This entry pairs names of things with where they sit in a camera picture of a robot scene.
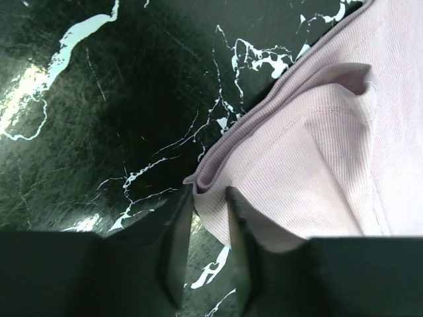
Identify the pink tank top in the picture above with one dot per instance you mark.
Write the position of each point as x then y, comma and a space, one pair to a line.
335, 149

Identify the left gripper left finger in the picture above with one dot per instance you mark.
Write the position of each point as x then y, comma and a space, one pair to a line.
138, 271

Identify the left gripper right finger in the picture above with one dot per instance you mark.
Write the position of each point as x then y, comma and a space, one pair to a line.
280, 274

